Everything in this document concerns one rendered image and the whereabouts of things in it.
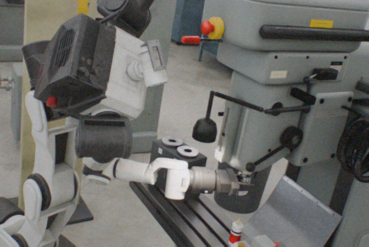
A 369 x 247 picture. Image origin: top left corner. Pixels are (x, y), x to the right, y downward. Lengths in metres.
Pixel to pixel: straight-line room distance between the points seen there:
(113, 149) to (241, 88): 0.43
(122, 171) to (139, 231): 1.83
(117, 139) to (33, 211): 0.62
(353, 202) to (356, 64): 0.52
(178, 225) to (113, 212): 1.77
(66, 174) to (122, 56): 0.58
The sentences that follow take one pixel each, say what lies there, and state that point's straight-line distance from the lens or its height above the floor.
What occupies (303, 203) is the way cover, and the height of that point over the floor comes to 1.08.
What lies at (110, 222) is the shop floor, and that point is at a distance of 3.42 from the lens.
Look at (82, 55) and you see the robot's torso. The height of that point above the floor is 1.64.
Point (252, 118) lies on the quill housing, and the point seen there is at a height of 1.51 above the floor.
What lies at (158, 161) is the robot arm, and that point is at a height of 1.29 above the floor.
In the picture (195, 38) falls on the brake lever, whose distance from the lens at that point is 1.36.
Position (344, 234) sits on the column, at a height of 1.05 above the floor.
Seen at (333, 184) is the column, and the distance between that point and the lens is 1.81.
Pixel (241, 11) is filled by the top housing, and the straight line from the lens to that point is 1.21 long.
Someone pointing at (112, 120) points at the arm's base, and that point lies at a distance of 1.33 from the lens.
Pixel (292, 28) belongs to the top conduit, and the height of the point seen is 1.80.
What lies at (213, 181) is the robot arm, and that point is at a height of 1.26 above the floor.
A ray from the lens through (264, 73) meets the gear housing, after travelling 1.28.
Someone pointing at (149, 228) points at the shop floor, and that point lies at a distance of 3.40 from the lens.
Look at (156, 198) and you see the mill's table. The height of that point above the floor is 0.97.
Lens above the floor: 1.98
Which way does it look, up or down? 21 degrees down
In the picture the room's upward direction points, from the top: 10 degrees clockwise
